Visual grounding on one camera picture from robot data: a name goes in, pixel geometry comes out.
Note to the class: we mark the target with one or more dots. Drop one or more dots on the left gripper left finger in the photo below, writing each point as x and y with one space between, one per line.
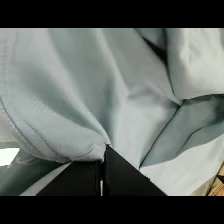
78 180

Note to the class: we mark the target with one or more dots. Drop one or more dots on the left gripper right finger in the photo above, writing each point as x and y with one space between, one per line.
126 180

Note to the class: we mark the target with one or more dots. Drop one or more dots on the pale blue shirt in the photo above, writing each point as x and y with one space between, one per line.
100 86

